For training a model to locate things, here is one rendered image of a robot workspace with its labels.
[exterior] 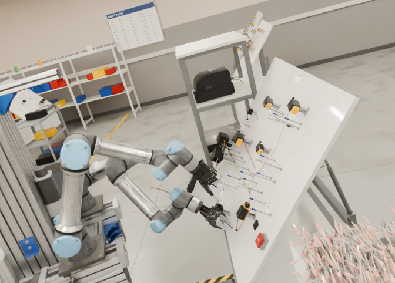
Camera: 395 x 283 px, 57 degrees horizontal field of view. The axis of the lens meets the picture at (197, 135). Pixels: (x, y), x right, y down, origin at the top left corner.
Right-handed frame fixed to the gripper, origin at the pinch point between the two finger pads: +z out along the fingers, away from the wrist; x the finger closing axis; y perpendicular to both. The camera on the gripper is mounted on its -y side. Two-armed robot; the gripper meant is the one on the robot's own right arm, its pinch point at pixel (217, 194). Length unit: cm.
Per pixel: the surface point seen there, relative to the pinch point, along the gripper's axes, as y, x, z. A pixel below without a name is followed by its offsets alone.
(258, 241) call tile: 6.5, -21.9, 18.6
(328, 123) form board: 61, -9, -3
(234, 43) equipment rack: 44, 106, -27
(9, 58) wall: -469, 777, -219
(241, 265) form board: -11.8, -15.6, 30.9
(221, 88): 16, 108, -7
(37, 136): -362, 448, -51
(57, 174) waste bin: -243, 245, -13
